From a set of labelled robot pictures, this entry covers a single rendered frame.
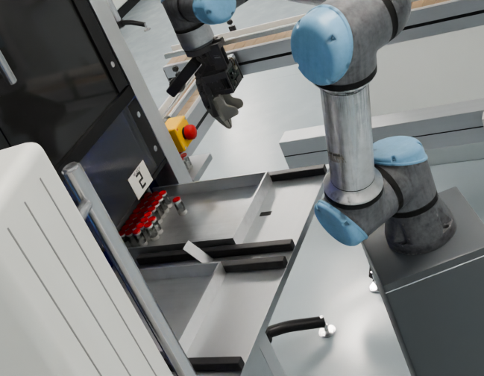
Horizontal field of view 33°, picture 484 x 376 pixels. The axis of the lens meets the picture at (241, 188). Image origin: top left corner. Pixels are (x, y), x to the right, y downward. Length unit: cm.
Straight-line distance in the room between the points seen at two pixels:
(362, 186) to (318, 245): 176
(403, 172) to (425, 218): 13
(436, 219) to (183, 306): 56
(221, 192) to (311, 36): 81
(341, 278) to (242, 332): 153
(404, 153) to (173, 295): 57
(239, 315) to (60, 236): 79
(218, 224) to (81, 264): 104
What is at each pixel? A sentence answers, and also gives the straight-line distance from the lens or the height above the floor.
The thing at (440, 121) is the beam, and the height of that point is 53.
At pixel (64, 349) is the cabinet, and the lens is 87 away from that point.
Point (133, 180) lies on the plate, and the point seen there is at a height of 104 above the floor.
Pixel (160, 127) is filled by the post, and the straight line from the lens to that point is 209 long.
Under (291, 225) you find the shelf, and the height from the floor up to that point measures 88.
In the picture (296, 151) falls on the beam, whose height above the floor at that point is 51.
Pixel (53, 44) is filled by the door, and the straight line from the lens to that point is 183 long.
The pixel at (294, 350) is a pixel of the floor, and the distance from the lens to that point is 288.
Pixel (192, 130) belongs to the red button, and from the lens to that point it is 215.
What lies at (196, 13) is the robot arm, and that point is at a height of 139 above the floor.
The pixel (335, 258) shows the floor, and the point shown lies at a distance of 320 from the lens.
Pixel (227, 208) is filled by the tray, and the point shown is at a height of 88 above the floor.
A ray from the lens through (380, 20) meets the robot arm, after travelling 136.
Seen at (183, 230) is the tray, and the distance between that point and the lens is 198.
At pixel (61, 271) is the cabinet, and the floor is 143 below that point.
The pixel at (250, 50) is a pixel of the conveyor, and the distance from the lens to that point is 274.
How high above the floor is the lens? 184
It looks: 28 degrees down
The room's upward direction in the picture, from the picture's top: 24 degrees counter-clockwise
